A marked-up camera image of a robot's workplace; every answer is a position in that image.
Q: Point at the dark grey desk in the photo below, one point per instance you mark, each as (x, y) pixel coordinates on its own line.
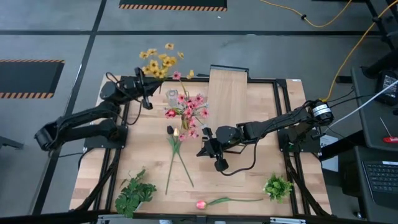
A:
(370, 124)
(351, 186)

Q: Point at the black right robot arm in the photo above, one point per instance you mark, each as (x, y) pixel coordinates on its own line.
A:
(280, 123)

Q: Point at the wooden shelf with black frame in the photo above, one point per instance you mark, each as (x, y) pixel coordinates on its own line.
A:
(227, 93)

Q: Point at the cream artificial tulip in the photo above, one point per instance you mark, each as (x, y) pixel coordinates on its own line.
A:
(176, 132)

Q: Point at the large green potted plant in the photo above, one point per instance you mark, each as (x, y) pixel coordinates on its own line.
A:
(133, 194)

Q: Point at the dark artificial tulip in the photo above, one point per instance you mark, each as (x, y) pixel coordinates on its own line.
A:
(170, 130)

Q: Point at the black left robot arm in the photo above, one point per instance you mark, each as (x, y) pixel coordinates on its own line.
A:
(77, 119)

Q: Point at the yellow artificial flower bunch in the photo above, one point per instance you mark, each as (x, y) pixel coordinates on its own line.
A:
(161, 65)

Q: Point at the pink blossom flower bunch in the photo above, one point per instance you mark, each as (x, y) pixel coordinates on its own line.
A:
(189, 104)

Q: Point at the small green potted plant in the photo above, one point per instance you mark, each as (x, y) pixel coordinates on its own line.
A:
(277, 188)

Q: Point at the pink artificial tulip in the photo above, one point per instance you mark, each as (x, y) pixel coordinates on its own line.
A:
(201, 204)

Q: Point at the black hazard striped floor mat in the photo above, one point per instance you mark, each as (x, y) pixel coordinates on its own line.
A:
(172, 3)
(28, 76)

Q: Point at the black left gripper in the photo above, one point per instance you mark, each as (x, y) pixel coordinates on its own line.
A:
(136, 85)

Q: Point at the black stand foot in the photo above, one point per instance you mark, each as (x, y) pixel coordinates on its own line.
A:
(9, 143)

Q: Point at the white paper sheet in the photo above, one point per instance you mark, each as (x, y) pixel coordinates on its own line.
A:
(331, 158)

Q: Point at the clear cut glass vase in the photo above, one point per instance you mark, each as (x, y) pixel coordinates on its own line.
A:
(172, 98)

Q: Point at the black metal stand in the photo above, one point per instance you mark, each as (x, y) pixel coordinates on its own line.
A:
(382, 31)

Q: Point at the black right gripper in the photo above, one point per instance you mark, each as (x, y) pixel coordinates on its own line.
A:
(225, 137)

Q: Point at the black metal table frame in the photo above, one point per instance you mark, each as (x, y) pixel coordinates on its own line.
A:
(276, 93)

